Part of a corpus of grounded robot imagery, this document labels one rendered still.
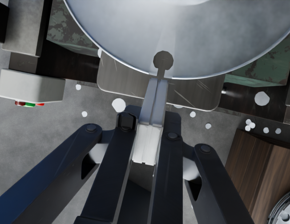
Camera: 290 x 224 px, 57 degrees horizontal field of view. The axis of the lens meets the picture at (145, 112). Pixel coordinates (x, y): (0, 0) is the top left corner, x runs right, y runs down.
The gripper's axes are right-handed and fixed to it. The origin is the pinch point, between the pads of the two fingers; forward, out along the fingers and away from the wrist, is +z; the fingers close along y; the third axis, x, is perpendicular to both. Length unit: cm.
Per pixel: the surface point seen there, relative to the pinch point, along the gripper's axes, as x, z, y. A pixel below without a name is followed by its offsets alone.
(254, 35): 4.0, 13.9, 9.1
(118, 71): -1.9, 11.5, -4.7
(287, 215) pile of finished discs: -43, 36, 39
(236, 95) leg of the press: -20, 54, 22
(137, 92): -3.6, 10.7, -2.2
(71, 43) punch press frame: -4.2, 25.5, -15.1
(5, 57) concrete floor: -34, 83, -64
